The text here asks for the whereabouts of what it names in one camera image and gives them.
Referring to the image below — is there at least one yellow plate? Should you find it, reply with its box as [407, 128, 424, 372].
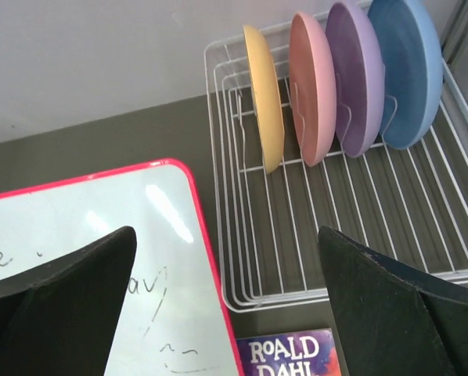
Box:
[243, 25, 285, 174]

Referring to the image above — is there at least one blue plate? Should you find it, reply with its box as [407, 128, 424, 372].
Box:
[368, 1, 443, 150]

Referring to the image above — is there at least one pink framed whiteboard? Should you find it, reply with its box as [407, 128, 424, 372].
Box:
[0, 159, 243, 375]

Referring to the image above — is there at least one pink plate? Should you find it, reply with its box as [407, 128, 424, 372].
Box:
[289, 12, 337, 167]

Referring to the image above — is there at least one grey aluminium frame post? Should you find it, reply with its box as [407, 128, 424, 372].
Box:
[441, 0, 468, 67]

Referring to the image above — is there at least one white wire dish rack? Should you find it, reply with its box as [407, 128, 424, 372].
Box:
[203, 23, 468, 313]

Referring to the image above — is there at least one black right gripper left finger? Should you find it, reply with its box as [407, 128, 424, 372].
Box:
[0, 226, 136, 375]

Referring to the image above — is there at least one purple plate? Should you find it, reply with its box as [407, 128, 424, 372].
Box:
[326, 1, 385, 157]

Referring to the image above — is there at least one Roald Dahl paperback book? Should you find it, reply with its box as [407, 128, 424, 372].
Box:
[237, 328, 341, 376]

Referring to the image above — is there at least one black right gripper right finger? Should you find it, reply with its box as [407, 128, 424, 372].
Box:
[318, 226, 468, 375]

